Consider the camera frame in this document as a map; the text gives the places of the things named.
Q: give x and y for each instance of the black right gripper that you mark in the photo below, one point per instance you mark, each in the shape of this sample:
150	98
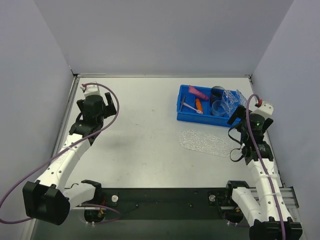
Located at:
238	113

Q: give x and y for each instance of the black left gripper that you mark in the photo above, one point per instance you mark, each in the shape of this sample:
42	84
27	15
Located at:
110	105

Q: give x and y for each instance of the clear textured acrylic stand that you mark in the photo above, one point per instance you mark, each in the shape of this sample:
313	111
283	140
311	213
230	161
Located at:
232	99

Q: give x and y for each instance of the clear cup brown band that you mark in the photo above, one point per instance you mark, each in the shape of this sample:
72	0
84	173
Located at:
219	109

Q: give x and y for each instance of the blue tinted cup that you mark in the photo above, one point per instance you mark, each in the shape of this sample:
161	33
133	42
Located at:
216	93

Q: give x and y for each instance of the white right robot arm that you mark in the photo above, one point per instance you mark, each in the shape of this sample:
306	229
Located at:
267	215

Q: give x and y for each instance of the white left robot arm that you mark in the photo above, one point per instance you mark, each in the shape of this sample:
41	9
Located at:
47	199

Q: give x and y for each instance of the orange toothpaste tube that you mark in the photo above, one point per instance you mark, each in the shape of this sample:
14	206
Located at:
198	104

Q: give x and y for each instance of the pink toothbrush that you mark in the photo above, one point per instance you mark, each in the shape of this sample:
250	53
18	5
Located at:
192	108

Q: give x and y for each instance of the clear textured oval tray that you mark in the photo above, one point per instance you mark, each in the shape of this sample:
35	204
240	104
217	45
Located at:
214	144

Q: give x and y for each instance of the pink toothpaste tube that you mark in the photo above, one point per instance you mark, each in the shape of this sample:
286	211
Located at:
197	93

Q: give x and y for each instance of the grey toothbrush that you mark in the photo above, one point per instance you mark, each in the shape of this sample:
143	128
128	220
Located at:
182	103

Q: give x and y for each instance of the blue plastic divided bin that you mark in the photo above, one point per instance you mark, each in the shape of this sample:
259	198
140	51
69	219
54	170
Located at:
189	115

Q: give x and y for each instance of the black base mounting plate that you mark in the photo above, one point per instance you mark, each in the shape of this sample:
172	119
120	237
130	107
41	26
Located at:
165	204

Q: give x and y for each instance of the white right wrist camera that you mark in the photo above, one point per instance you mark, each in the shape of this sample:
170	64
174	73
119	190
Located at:
264	109

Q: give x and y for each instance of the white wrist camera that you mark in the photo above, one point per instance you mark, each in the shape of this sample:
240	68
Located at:
264	109
90	89

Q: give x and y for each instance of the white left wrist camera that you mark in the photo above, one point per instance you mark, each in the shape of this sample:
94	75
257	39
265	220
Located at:
90	89

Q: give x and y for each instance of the aluminium frame rail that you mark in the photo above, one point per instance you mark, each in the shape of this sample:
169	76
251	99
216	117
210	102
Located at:
288	195

